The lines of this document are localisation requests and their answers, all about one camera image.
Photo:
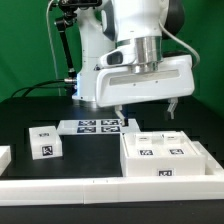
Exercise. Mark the white front border rail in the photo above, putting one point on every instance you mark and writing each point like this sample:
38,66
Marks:
110,190

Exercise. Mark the white flat top panel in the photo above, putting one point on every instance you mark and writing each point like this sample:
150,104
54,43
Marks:
96,126

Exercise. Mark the white right border rail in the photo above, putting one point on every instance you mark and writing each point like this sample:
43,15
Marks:
212,167

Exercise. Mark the white border rail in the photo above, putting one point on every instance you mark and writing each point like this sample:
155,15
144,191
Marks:
110,190
212,167

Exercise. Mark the white left border piece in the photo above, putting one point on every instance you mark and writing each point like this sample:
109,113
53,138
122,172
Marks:
5,158

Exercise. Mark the small white cube block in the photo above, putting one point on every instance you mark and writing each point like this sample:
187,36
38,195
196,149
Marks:
45,142

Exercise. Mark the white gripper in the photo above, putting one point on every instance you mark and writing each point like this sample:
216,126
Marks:
119,86

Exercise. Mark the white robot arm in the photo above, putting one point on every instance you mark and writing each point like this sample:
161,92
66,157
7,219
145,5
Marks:
137,26

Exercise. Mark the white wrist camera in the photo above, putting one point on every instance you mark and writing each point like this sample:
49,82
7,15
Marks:
116,58

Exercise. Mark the white cabinet body box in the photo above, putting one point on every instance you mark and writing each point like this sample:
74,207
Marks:
161,163

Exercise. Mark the white cabinet door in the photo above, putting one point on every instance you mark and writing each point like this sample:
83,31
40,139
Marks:
142,143
178,144

